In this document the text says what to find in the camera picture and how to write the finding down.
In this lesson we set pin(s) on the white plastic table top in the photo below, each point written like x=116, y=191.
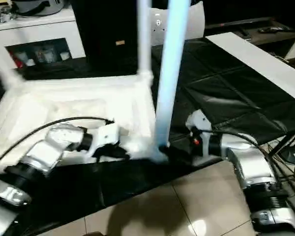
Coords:
x=76, y=98

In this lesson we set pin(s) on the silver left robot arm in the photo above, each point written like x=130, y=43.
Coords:
x=44, y=152

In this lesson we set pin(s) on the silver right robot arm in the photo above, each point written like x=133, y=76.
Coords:
x=250, y=164

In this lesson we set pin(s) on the black table mat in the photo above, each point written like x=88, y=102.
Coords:
x=223, y=86

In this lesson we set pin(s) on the black metal table leg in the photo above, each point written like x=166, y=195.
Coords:
x=285, y=142

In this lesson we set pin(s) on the dark grey floor box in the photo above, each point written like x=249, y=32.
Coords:
x=291, y=153

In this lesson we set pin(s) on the white flat board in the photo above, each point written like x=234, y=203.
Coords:
x=260, y=61

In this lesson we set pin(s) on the white pillow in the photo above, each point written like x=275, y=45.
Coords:
x=194, y=22

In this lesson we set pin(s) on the dark low tv bench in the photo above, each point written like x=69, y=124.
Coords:
x=236, y=24

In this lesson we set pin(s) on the white glass-door cabinet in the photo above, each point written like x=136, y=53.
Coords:
x=39, y=32

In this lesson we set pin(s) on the black remote control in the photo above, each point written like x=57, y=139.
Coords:
x=275, y=30

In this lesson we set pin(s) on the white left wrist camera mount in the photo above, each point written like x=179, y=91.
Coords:
x=105, y=135

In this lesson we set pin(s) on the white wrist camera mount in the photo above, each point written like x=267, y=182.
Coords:
x=199, y=120
x=105, y=135

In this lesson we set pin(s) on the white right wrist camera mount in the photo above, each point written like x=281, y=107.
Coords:
x=199, y=120

